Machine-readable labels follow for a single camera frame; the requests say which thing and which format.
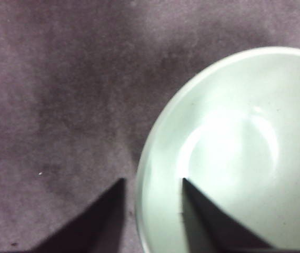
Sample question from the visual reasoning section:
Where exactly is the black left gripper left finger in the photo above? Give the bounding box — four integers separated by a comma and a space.
26, 178, 126, 253

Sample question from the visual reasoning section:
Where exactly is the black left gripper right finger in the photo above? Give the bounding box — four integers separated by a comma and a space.
182, 177, 281, 253

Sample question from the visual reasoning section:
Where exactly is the green ribbed bowl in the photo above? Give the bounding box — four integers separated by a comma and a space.
135, 46, 300, 253

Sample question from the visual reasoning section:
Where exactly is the dark grey table mat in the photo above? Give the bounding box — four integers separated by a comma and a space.
0, 0, 300, 253

